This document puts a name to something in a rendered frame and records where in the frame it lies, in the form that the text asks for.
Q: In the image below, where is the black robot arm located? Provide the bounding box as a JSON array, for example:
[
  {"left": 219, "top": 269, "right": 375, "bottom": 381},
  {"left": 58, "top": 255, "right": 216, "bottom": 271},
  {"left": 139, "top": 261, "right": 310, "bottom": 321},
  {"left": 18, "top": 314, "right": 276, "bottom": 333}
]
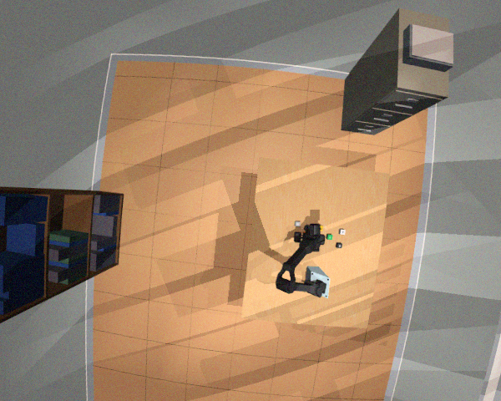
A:
[{"left": 275, "top": 224, "right": 326, "bottom": 297}]

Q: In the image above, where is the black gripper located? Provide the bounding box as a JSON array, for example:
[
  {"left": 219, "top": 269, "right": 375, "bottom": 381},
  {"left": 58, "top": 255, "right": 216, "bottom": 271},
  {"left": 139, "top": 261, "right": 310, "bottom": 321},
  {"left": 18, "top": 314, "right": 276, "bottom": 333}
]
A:
[{"left": 294, "top": 232, "right": 325, "bottom": 245}]

